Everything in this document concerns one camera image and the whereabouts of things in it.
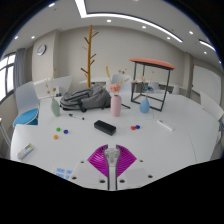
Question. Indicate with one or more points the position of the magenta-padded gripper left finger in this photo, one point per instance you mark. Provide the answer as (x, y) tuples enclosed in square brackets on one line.
[(96, 160)]

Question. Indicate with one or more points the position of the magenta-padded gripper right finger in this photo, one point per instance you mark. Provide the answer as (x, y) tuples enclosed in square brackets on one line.
[(126, 160)]

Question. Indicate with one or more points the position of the red round magnet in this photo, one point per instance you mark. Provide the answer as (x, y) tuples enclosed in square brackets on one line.
[(133, 127)]

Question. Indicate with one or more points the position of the black rectangular case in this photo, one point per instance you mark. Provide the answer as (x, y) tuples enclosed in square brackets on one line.
[(105, 127)]

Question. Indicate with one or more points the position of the blue round magnet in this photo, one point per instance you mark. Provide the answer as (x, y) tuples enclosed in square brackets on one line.
[(65, 131), (137, 126)]

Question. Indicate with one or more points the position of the orange round magnet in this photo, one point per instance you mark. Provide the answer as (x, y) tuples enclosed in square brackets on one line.
[(55, 136)]

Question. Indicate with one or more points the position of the black marker pen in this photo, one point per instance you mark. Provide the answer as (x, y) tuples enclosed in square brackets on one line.
[(76, 116)]

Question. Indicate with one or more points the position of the green round magnet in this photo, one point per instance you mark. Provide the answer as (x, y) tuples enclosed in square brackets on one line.
[(58, 129)]

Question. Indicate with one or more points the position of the pink vase with flowers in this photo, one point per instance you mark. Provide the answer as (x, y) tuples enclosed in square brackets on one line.
[(115, 106)]

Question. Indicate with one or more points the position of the blue vase with dried flowers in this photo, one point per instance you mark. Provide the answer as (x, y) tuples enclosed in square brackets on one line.
[(144, 105)]

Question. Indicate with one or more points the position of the grey backpack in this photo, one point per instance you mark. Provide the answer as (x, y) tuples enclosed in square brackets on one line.
[(86, 98)]

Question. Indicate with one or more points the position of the green vase with dried flowers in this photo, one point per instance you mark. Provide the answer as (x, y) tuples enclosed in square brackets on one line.
[(55, 107)]

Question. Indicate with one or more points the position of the white remote control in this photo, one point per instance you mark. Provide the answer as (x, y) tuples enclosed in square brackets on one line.
[(25, 150)]

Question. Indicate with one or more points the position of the white chair with blue cushion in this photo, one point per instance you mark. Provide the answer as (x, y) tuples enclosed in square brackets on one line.
[(26, 103)]

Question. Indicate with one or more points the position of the black-framed orange-top side table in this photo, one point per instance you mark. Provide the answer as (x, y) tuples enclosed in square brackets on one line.
[(151, 62)]

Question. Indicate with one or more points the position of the wooden coat stand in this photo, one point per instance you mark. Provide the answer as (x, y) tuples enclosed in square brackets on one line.
[(89, 55)]

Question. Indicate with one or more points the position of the grey curtain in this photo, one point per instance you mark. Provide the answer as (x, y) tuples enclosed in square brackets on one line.
[(19, 66)]

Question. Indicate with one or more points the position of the window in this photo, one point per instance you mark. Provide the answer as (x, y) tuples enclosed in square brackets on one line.
[(6, 78)]

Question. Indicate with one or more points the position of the recessed ceiling spot lights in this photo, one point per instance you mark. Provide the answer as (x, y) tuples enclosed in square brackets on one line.
[(32, 37)]

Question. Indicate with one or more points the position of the short ceiling light strip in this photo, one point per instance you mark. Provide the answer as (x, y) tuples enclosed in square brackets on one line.
[(206, 45)]

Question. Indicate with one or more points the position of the long ceiling light strip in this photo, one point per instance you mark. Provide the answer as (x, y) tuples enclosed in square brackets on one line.
[(133, 18)]

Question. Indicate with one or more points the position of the white chair frame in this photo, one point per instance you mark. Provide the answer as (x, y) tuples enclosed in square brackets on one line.
[(3, 133)]

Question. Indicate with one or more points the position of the round wall clock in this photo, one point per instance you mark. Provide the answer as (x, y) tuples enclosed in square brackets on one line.
[(41, 50)]

